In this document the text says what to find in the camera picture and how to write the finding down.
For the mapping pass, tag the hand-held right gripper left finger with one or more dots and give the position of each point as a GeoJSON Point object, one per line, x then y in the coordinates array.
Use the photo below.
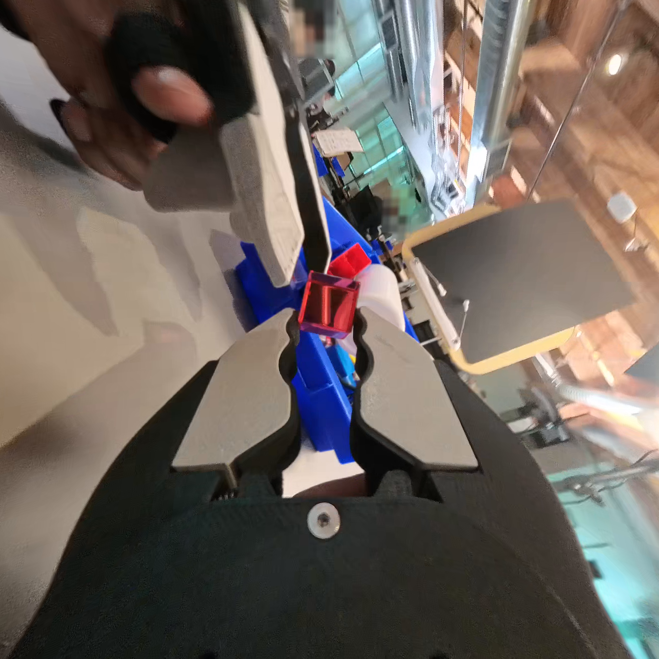
{"type": "Point", "coordinates": [242, 406]}

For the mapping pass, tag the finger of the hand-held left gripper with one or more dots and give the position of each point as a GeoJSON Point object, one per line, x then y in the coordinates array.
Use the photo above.
{"type": "Point", "coordinates": [262, 170]}
{"type": "Point", "coordinates": [311, 206]}

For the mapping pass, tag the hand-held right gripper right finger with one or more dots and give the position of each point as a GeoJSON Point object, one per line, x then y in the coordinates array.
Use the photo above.
{"type": "Point", "coordinates": [412, 406]}

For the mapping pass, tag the red toy building block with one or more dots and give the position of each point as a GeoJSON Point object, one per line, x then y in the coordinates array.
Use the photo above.
{"type": "Point", "coordinates": [350, 260]}

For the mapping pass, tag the blue plastic bin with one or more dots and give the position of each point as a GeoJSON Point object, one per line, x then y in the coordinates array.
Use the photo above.
{"type": "Point", "coordinates": [319, 406]}

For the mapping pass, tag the red translucent cube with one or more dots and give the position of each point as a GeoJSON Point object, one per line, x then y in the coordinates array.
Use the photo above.
{"type": "Point", "coordinates": [327, 306]}

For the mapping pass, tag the person's left hand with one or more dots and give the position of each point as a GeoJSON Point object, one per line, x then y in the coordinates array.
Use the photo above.
{"type": "Point", "coordinates": [67, 46]}

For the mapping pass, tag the small blue bin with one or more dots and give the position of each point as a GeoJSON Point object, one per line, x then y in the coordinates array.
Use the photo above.
{"type": "Point", "coordinates": [322, 157]}

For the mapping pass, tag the dotted paper sign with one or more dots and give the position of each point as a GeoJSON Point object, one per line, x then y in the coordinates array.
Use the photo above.
{"type": "Point", "coordinates": [337, 141]}

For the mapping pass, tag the white light bar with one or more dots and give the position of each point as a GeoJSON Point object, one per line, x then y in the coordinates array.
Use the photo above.
{"type": "Point", "coordinates": [437, 303]}

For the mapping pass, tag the white plastic cup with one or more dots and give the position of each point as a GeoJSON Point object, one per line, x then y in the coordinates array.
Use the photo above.
{"type": "Point", "coordinates": [383, 293]}

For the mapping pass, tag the black board wooden rim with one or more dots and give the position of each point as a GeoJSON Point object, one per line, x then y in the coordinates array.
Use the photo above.
{"type": "Point", "coordinates": [515, 278]}

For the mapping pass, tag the black pole stand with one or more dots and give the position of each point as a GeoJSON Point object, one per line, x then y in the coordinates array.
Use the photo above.
{"type": "Point", "coordinates": [571, 108]}

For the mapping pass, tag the ceiling spotlight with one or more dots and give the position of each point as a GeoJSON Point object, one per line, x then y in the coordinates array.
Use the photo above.
{"type": "Point", "coordinates": [614, 64]}

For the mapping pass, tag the silver ceiling duct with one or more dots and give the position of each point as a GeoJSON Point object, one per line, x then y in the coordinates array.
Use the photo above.
{"type": "Point", "coordinates": [499, 77]}

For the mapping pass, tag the white wall sensor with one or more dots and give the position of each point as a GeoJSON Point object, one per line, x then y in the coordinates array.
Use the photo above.
{"type": "Point", "coordinates": [622, 207]}

